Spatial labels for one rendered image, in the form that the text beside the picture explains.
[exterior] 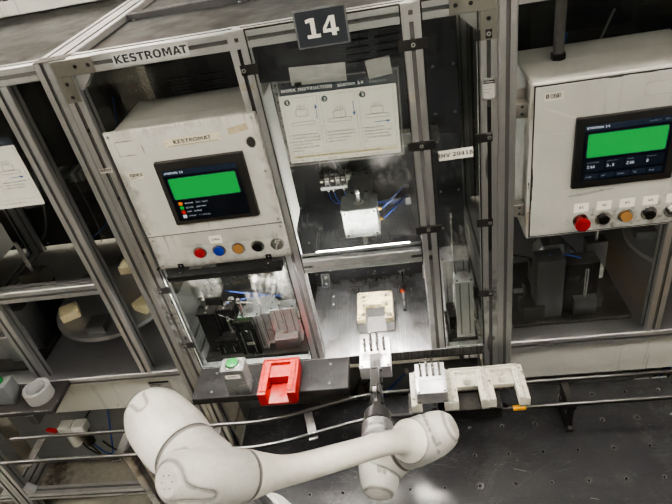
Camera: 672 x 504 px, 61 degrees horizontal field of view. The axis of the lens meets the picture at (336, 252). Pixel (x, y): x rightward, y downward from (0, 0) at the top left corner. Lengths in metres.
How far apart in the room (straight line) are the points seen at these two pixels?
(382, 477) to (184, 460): 0.58
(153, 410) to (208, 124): 0.74
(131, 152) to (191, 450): 0.86
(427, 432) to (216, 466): 0.54
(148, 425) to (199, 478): 0.18
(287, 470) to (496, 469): 0.90
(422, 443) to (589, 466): 0.75
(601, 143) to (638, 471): 1.01
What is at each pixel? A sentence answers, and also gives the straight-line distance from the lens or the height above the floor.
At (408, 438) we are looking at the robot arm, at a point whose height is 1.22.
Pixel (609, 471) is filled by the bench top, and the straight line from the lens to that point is 2.02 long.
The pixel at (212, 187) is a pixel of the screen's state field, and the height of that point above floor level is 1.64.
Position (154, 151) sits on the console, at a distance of 1.62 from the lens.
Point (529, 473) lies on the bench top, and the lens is 1.98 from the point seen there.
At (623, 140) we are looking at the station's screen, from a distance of 1.62.
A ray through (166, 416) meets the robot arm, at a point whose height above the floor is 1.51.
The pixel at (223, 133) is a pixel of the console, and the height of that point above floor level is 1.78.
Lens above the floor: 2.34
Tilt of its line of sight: 35 degrees down
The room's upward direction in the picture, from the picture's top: 11 degrees counter-clockwise
